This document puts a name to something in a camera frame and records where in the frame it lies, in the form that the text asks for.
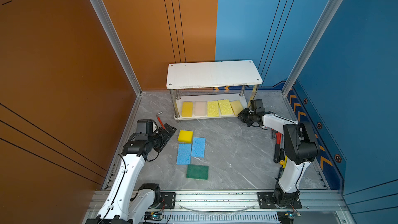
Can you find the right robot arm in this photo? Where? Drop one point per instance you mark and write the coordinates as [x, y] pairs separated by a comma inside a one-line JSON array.
[[296, 140]]

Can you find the right circuit board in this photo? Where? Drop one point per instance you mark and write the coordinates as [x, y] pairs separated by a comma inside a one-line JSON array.
[[288, 217]]

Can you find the white two-tier shelf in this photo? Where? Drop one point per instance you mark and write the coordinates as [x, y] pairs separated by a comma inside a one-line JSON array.
[[210, 75]]

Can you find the pale pink sponge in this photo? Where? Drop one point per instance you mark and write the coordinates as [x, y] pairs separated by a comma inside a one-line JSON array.
[[200, 108]]

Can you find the red pipe wrench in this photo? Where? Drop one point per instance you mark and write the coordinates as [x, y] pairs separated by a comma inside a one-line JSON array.
[[277, 137]]

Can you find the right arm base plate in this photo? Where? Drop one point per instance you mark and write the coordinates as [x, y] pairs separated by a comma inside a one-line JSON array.
[[269, 200]]

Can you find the cream yellow sponge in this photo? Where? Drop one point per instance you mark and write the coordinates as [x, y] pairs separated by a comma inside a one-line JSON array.
[[236, 107]]

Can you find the left circuit board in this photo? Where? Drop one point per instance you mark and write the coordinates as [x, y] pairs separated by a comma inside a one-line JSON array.
[[153, 217]]

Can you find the green scouring pad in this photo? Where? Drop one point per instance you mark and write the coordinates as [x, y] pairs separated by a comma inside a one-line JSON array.
[[197, 172]]

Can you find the circuit board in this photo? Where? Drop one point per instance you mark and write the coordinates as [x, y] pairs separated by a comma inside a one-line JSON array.
[[153, 217], [288, 217]]

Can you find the blue sponge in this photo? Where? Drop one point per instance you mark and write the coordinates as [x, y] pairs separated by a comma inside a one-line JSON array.
[[198, 147], [184, 154]]

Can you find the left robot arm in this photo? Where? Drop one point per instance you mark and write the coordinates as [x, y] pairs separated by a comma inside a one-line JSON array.
[[121, 207]]

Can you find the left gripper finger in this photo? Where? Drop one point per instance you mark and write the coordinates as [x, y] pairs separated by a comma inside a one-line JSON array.
[[168, 131], [159, 147]]

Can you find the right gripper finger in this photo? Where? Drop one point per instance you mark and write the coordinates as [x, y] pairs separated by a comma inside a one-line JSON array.
[[243, 118], [244, 113]]

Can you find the long yellow foam sponge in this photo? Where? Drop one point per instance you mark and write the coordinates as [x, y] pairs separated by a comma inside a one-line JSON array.
[[187, 109]]

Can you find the yellow black screwdriver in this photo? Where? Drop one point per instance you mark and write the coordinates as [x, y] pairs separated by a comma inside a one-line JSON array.
[[283, 162]]

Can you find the small thick yellow sponge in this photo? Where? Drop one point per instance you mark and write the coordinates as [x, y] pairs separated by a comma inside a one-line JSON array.
[[185, 136]]

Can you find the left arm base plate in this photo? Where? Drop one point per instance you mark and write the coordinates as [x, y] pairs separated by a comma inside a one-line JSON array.
[[164, 200]]

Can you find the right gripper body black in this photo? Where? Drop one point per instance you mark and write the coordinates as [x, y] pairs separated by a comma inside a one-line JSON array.
[[247, 115]]

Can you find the yellow porous sponge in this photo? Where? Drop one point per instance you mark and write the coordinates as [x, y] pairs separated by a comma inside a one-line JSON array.
[[212, 109], [225, 107]]

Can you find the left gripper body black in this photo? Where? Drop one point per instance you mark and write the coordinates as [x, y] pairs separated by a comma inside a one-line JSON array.
[[163, 136]]

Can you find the red hex key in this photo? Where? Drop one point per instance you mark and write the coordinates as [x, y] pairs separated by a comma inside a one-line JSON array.
[[159, 119]]

